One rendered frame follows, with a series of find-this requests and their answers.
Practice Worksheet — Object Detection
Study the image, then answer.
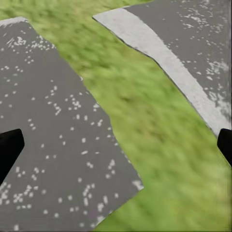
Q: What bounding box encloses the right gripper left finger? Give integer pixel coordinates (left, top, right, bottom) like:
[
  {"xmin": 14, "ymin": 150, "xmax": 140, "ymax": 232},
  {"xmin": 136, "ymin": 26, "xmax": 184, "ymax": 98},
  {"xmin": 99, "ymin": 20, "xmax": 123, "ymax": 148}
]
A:
[{"xmin": 0, "ymin": 129, "xmax": 25, "ymax": 186}]

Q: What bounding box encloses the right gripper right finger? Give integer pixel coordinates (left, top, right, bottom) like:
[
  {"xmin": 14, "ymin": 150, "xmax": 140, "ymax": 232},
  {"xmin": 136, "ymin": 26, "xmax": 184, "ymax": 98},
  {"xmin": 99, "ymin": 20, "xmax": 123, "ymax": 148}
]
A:
[{"xmin": 217, "ymin": 128, "xmax": 232, "ymax": 166}]

